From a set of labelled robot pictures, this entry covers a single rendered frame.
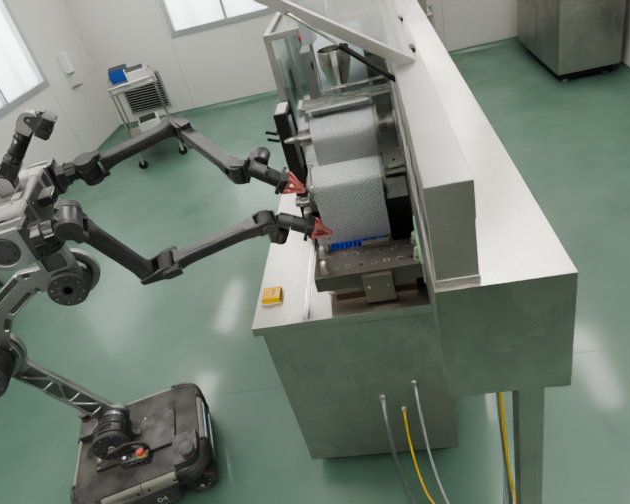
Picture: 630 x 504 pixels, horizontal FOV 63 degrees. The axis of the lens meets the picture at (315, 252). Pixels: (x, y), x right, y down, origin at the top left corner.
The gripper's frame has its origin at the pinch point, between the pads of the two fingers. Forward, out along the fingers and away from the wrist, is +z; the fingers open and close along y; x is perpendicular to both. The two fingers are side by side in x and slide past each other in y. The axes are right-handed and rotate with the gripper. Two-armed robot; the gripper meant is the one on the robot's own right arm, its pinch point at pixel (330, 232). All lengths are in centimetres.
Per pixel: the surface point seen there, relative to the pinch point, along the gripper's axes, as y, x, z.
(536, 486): 77, -13, 65
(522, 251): 75, 55, 24
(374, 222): 0.3, 8.9, 13.9
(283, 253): -18.5, -28.0, -13.1
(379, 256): 12.6, 3.5, 17.0
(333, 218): 0.2, 6.2, -0.6
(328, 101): -33.7, 34.8, -11.8
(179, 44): -556, -128, -190
